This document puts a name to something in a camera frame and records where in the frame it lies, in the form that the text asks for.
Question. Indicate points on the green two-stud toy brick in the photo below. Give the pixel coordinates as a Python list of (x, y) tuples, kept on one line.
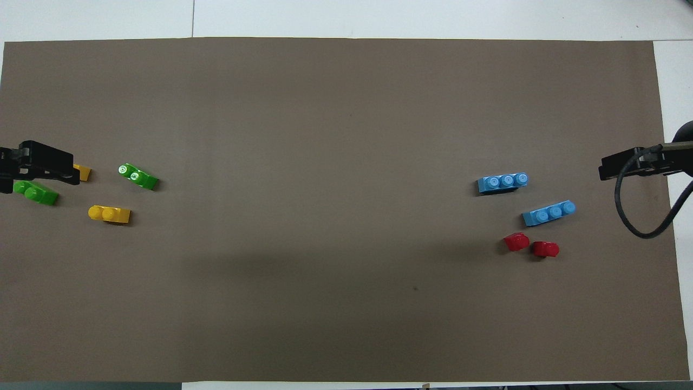
[(40, 195), (142, 179)]

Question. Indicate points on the blue three-stud toy brick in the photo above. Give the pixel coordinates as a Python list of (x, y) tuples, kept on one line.
[(548, 214), (502, 183)]

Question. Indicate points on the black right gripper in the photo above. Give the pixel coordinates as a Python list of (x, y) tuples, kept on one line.
[(658, 161)]

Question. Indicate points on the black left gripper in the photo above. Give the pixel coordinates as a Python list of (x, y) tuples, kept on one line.
[(8, 162)]

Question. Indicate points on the brown table mat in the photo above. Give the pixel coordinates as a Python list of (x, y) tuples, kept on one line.
[(346, 162)]

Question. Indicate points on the yellow two-stud toy brick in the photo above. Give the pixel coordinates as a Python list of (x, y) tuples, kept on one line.
[(84, 173), (111, 215)]

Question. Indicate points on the red one-stud toy brick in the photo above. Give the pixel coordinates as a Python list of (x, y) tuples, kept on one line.
[(546, 249), (516, 242)]

